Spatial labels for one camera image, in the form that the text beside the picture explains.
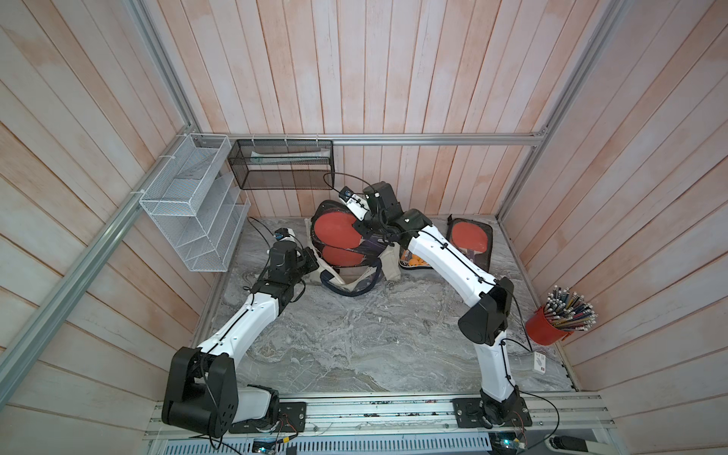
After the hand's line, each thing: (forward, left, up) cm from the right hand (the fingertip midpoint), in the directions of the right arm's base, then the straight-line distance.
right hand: (357, 212), depth 84 cm
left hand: (-9, +13, -10) cm, 18 cm away
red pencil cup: (-26, -56, -12) cm, 63 cm away
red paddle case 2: (+15, -46, -28) cm, 56 cm away
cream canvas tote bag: (-18, 0, -10) cm, 21 cm away
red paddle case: (-2, +7, -10) cm, 13 cm away
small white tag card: (-34, -54, -28) cm, 70 cm away
